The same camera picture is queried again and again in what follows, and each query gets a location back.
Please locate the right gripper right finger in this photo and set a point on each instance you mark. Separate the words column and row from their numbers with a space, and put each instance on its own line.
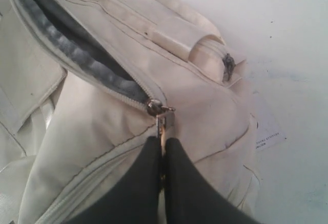
column 189, row 198

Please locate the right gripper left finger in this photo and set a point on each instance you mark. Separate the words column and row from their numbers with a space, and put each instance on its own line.
column 134, row 199

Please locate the cream duffel bag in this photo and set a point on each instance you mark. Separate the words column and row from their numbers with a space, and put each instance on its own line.
column 84, row 83

